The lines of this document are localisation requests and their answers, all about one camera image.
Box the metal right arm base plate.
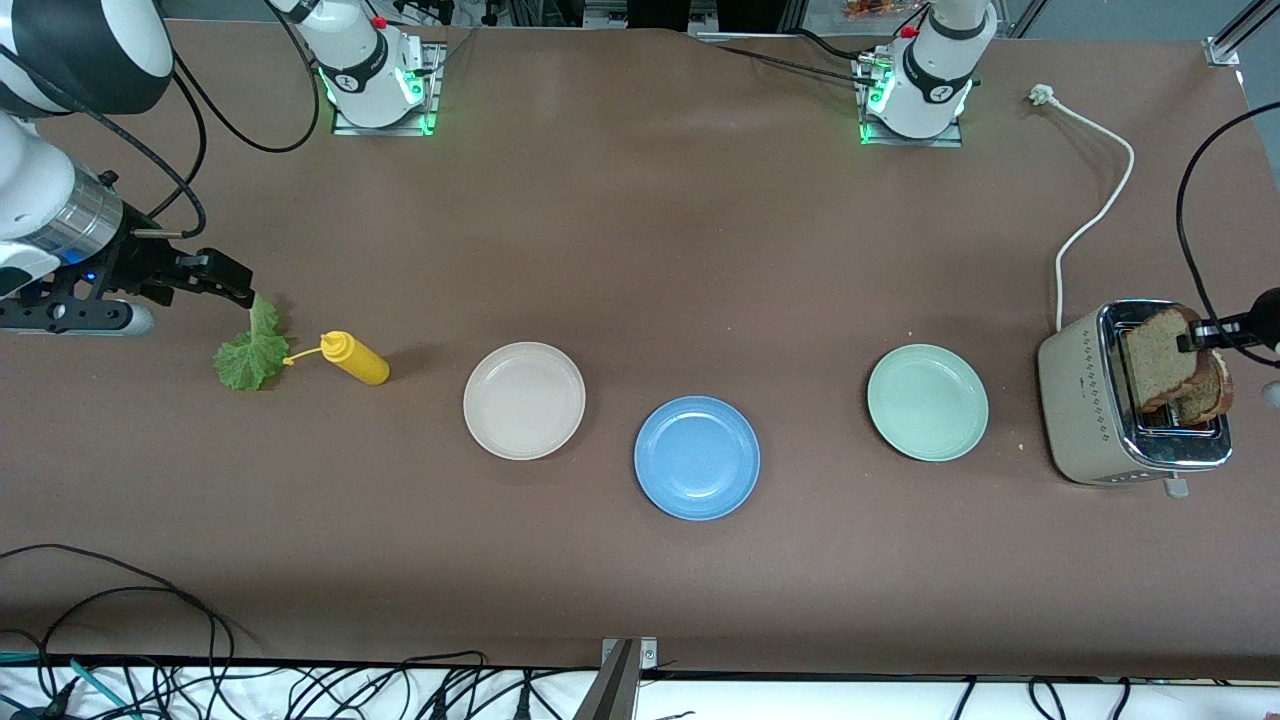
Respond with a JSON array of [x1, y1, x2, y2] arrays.
[[332, 42, 447, 137]]

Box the brown table cover sheet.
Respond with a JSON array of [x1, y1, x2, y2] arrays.
[[0, 18, 1280, 683]]

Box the mint green round plate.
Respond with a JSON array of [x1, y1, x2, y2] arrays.
[[867, 344, 990, 463]]

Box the beige round plate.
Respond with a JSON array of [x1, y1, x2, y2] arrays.
[[463, 342, 587, 461]]

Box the teal cable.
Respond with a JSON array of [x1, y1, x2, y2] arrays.
[[68, 658, 136, 717]]

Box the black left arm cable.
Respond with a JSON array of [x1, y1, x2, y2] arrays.
[[1176, 100, 1280, 331]]

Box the brown bread slice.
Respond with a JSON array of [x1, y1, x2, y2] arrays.
[[1122, 307, 1209, 414], [1170, 352, 1235, 425]]

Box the black floor cable loop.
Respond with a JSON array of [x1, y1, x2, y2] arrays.
[[0, 544, 236, 701], [38, 586, 237, 701]]

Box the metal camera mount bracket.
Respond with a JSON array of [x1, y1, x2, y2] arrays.
[[575, 637, 659, 720]]

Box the white toaster power cable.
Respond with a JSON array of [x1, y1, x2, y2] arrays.
[[1030, 85, 1137, 333]]

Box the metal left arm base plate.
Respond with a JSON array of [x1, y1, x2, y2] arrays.
[[853, 55, 964, 148]]

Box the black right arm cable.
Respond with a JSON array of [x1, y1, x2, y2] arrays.
[[0, 0, 321, 238]]

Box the yellow mustard squeeze bottle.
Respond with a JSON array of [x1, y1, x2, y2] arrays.
[[283, 331, 391, 387]]

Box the black base supply cable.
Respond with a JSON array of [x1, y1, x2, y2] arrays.
[[712, 28, 881, 86]]

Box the green lettuce leaf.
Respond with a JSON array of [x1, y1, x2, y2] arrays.
[[213, 292, 291, 392]]

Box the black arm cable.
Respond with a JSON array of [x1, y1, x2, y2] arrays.
[[0, 0, 321, 238], [1176, 100, 1280, 331]]

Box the blue round plate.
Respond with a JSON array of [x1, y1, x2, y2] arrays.
[[634, 396, 761, 522]]

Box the beige and chrome toaster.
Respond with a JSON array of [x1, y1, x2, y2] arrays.
[[1037, 300, 1233, 499]]

